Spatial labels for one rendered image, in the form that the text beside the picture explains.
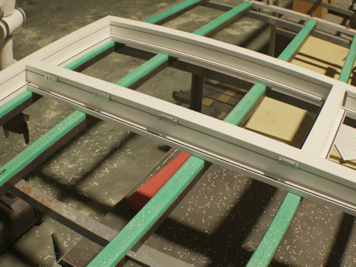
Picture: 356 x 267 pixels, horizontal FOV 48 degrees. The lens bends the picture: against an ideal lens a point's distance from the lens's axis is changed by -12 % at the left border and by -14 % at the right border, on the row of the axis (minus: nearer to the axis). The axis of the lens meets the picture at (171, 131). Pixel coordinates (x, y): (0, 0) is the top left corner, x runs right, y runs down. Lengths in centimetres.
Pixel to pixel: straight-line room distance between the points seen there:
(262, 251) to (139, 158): 166
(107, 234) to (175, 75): 242
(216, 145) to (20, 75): 62
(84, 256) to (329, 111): 74
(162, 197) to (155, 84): 222
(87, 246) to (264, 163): 51
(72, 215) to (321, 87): 79
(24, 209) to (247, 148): 118
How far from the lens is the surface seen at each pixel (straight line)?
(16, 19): 145
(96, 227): 89
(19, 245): 200
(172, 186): 92
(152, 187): 127
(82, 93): 116
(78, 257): 115
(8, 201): 191
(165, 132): 104
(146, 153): 244
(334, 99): 120
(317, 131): 103
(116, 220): 123
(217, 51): 139
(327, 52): 235
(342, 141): 159
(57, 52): 140
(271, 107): 168
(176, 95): 231
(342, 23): 301
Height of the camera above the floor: 147
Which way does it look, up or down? 34 degrees down
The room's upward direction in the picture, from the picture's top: 3 degrees clockwise
